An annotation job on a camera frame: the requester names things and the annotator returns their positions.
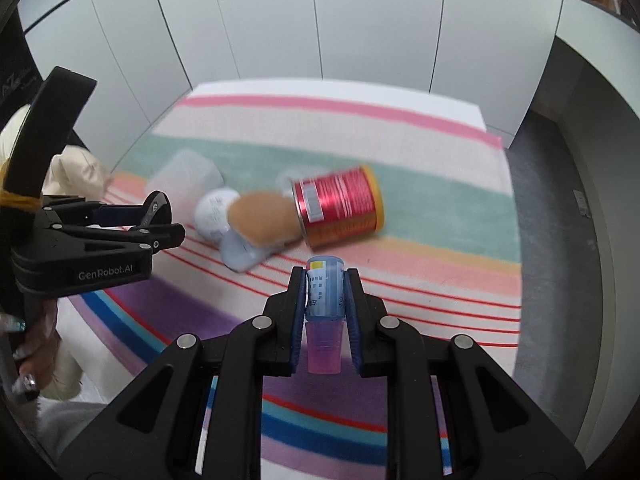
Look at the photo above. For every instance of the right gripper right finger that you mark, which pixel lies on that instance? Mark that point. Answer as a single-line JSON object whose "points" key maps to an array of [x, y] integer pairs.
{"points": [[385, 346]]}

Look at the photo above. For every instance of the red metallic can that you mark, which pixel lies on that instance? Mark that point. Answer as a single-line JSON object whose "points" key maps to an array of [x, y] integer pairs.
{"points": [[339, 206]]}

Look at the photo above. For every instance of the grey translucent small case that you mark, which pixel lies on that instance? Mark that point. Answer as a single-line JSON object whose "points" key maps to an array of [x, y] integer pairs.
{"points": [[240, 256]]}

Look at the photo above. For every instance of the tan powder puff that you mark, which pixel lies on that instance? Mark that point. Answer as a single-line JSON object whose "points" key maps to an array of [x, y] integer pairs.
{"points": [[265, 219]]}

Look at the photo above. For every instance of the white round compact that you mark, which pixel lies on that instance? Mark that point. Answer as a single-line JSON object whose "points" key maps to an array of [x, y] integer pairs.
{"points": [[210, 216]]}

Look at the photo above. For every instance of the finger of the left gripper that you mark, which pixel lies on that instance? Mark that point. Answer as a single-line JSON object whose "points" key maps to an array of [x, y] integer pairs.
{"points": [[131, 244], [154, 211]]}

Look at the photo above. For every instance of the black wall panel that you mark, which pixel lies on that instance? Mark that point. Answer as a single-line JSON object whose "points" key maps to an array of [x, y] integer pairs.
{"points": [[19, 76]]}

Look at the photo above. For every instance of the left hand with nails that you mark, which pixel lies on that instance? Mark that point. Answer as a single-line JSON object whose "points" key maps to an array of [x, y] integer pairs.
{"points": [[36, 357]]}

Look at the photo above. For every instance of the light blue fleece garment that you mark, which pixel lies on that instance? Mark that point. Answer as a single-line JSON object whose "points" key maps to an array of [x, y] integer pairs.
{"points": [[58, 423]]}

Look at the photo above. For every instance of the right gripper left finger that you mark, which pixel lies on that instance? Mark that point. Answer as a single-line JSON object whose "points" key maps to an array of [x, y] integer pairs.
{"points": [[266, 345]]}

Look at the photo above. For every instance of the frosted plastic square box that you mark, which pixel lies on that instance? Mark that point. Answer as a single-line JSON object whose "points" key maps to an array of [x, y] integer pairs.
{"points": [[185, 178]]}

